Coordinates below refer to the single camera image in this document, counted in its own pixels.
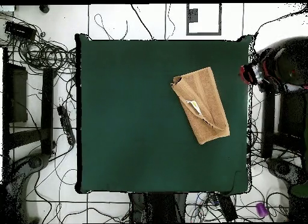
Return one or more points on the tan terry cloth towel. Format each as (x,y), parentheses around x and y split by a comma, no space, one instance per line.
(207,108)

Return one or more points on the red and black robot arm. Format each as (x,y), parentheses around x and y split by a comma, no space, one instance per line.
(288,62)

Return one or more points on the flat black box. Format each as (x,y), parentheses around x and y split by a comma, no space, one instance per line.
(19,30)

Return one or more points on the black upright bar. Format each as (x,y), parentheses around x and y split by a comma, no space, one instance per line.
(269,118)

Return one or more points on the dark cabinet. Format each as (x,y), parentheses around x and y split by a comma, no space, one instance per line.
(292,113)

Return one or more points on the dark grey floor base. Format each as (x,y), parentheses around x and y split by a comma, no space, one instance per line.
(284,169)

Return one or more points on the dark green object on floor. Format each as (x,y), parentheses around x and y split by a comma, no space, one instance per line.
(300,190)

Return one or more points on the small purple object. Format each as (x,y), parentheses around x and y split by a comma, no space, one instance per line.
(261,209)

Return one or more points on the dark green table cloth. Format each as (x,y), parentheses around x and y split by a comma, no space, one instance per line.
(120,137)

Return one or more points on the black metal stand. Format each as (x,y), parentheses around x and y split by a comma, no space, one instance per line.
(163,207)

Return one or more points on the long black power strip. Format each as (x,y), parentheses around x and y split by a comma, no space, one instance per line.
(66,124)

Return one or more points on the black T-shaped floor stand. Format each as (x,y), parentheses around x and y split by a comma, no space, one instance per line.
(47,101)

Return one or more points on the small round black object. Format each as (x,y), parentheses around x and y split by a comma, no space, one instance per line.
(44,9)

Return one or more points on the dark brown box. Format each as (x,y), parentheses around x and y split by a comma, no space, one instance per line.
(19,94)

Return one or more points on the grey chair base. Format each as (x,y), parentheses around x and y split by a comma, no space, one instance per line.
(16,185)

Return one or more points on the grey rectangular floor frame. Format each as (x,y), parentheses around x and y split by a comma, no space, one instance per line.
(203,34)

